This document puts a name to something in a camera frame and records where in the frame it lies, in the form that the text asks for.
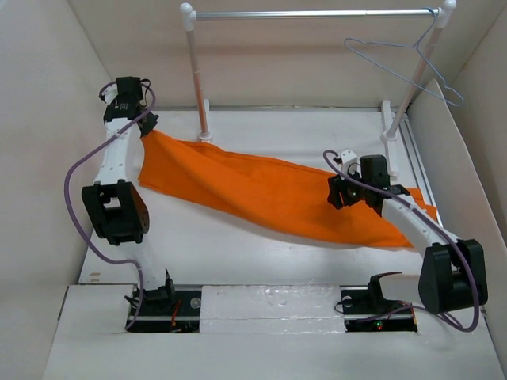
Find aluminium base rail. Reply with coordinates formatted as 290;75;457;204
126;285;417;335

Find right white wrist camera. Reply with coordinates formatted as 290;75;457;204
333;150;360;176

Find orange trousers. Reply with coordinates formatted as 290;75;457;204
138;128;439;250

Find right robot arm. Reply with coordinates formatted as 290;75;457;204
323;150;489;314

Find blue wire hanger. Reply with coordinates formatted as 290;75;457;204
344;1;465;107

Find white clothes rack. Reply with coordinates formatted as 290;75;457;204
179;2;432;178

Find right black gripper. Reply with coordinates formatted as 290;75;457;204
326;165;370;209

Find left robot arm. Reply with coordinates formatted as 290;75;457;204
82;77;177;316

